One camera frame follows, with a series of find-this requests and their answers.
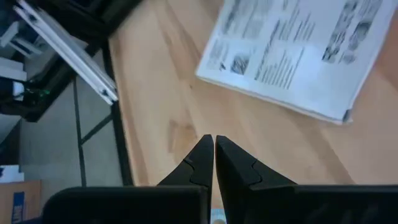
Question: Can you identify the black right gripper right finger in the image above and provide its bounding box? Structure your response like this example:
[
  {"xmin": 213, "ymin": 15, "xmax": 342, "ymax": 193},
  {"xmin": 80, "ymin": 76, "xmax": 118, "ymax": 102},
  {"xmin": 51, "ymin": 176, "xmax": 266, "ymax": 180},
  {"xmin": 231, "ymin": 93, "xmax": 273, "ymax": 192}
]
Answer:
[{"xmin": 215, "ymin": 134, "xmax": 297, "ymax": 189}]

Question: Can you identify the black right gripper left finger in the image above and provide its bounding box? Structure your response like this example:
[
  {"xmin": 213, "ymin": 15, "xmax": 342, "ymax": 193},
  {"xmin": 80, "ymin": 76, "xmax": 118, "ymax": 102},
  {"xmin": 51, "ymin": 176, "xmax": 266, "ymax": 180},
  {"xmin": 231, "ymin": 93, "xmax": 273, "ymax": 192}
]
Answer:
[{"xmin": 157, "ymin": 134, "xmax": 215, "ymax": 188}]

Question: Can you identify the bagged acer leaflet pack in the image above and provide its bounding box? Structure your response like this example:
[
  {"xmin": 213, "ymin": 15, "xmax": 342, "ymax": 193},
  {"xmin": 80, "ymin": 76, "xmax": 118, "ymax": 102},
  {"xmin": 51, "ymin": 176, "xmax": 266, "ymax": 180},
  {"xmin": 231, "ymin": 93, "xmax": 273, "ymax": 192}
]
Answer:
[{"xmin": 195, "ymin": 0, "xmax": 398, "ymax": 126}]

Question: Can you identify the silver aluminium extrusion bar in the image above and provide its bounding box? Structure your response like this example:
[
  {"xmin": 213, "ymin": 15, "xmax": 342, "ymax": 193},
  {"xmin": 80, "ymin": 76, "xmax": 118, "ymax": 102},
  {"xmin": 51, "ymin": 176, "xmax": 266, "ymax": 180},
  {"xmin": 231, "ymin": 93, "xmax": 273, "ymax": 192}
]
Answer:
[{"xmin": 13, "ymin": 0, "xmax": 119, "ymax": 106}]

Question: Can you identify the brown cardboard box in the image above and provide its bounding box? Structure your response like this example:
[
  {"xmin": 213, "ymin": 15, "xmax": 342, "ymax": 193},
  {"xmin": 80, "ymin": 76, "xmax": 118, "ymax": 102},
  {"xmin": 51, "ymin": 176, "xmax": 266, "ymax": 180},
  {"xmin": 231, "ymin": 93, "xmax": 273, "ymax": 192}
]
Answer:
[{"xmin": 0, "ymin": 179, "xmax": 42, "ymax": 224}]

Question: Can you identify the black device with green light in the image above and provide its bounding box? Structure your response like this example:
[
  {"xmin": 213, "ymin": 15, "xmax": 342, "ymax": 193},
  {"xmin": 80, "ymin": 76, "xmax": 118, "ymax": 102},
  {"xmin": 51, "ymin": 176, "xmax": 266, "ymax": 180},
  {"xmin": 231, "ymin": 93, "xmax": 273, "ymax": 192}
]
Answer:
[{"xmin": 0, "ymin": 77, "xmax": 52, "ymax": 123}]

